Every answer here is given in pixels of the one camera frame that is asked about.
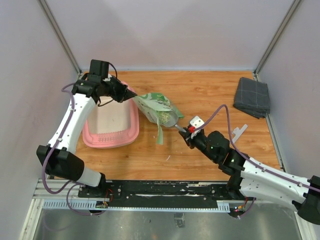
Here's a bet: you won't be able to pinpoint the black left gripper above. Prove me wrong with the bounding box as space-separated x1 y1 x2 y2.
101 75 138 103

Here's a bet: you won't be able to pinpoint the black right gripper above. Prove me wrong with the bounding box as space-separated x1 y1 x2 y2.
179 127 219 163

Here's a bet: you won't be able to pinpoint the grey metal scoop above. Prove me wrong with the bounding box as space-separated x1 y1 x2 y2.
159 110 185 131

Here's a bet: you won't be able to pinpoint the green cat litter bag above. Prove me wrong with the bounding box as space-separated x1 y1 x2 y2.
133 92 184 145

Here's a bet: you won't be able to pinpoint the pink litter box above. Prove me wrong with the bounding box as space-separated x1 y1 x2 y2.
82 97 140 149

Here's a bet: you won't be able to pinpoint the white plastic bag clip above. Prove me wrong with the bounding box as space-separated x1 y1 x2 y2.
231 124 248 143

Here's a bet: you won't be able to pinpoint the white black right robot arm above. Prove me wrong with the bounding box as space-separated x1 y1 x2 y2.
179 129 320 225

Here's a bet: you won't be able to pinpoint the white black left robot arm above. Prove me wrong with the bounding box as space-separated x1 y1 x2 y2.
36 59 137 198

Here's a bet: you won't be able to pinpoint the green cat litter pellets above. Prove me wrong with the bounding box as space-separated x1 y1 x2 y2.
156 111 171 125

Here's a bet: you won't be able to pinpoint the folded dark grey cloth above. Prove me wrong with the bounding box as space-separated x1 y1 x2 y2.
233 77 271 119

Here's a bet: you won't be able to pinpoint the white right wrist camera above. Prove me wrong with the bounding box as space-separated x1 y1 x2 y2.
187 115 205 139

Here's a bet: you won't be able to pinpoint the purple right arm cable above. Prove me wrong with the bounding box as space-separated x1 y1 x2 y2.
197 104 320 193

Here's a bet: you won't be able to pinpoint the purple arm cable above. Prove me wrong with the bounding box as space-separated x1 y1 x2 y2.
197 104 320 193
41 83 106 216

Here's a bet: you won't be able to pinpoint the grey slotted cable duct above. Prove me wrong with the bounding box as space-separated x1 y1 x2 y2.
42 199 231 213

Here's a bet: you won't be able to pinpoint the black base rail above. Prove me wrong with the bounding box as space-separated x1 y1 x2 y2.
78 180 245 209

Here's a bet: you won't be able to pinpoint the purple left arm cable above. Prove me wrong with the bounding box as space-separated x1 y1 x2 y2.
41 83 106 216

